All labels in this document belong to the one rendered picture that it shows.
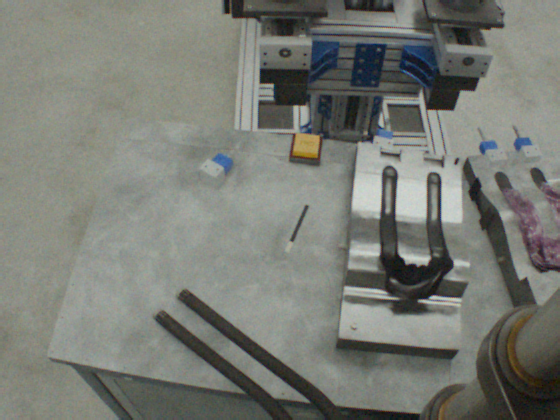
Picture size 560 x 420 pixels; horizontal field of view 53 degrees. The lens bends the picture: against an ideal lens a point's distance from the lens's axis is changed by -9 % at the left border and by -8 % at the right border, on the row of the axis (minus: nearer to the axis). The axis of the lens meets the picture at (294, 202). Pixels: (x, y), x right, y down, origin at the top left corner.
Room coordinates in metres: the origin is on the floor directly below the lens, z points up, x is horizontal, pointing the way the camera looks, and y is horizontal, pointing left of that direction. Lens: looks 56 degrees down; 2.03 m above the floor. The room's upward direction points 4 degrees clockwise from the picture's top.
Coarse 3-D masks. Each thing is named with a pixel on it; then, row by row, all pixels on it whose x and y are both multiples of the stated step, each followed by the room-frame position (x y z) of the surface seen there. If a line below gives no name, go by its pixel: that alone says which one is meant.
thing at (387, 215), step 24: (384, 168) 0.89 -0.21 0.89; (384, 192) 0.83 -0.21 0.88; (432, 192) 0.84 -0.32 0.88; (384, 216) 0.76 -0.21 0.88; (432, 216) 0.77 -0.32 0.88; (384, 240) 0.68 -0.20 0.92; (432, 240) 0.69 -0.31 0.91; (384, 264) 0.60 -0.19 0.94; (408, 264) 0.60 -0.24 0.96; (432, 264) 0.63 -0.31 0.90; (408, 288) 0.59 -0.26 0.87; (432, 288) 0.58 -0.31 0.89
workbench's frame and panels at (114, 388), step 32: (96, 384) 0.40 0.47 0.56; (128, 384) 0.40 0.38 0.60; (160, 384) 0.38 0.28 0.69; (128, 416) 0.40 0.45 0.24; (160, 416) 0.40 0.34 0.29; (192, 416) 0.39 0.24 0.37; (224, 416) 0.38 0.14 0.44; (256, 416) 0.38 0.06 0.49; (320, 416) 0.36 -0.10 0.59; (352, 416) 0.35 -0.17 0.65; (384, 416) 0.35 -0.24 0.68; (416, 416) 0.33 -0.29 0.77
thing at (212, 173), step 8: (232, 152) 0.95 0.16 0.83; (208, 160) 0.91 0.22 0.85; (216, 160) 0.92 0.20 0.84; (224, 160) 0.92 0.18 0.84; (232, 160) 0.92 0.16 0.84; (200, 168) 0.88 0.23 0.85; (208, 168) 0.88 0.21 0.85; (216, 168) 0.88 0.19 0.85; (224, 168) 0.89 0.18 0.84; (200, 176) 0.88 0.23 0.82; (208, 176) 0.87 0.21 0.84; (216, 176) 0.86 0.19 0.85; (224, 176) 0.88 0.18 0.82; (208, 184) 0.87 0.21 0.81; (216, 184) 0.86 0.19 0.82
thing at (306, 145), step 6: (300, 138) 1.01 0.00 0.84; (306, 138) 1.01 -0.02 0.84; (312, 138) 1.01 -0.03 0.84; (318, 138) 1.01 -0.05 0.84; (294, 144) 0.99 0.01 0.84; (300, 144) 0.99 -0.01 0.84; (306, 144) 0.99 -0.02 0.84; (312, 144) 0.99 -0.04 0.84; (294, 150) 0.97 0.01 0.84; (300, 150) 0.97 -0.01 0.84; (306, 150) 0.97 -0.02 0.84; (312, 150) 0.97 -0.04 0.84; (306, 156) 0.96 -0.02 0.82; (312, 156) 0.96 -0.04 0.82
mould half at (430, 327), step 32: (384, 160) 0.92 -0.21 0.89; (416, 160) 0.92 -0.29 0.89; (448, 160) 0.93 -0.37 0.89; (352, 192) 0.85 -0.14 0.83; (416, 192) 0.83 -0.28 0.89; (448, 192) 0.84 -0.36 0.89; (352, 224) 0.72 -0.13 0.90; (416, 224) 0.74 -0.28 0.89; (448, 224) 0.75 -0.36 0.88; (352, 256) 0.62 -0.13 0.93; (416, 256) 0.63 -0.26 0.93; (352, 288) 0.58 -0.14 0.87; (384, 288) 0.58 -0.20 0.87; (448, 288) 0.58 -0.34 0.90; (352, 320) 0.51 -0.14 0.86; (384, 320) 0.51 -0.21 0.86; (416, 320) 0.52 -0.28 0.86; (448, 320) 0.52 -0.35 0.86; (384, 352) 0.46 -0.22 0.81; (416, 352) 0.46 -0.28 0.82; (448, 352) 0.45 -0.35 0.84
